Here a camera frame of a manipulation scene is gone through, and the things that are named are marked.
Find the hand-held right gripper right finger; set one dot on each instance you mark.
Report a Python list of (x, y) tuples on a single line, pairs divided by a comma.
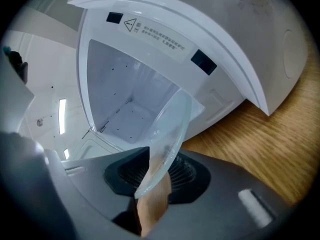
[(225, 199)]

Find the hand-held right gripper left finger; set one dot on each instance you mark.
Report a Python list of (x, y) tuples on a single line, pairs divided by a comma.
[(87, 179)]

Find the round glass turntable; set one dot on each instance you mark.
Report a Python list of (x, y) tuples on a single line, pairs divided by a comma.
[(170, 134)]

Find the white microwave oven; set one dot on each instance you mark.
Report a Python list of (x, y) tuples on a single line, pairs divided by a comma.
[(225, 46)]

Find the long ceiling light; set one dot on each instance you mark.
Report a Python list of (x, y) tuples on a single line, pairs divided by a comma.
[(62, 116), (66, 154)]

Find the round ceiling detector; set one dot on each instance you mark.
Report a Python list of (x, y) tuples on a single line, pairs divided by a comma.
[(39, 122)]

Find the black head-mounted camera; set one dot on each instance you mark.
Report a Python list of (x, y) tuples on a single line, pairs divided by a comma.
[(20, 66)]

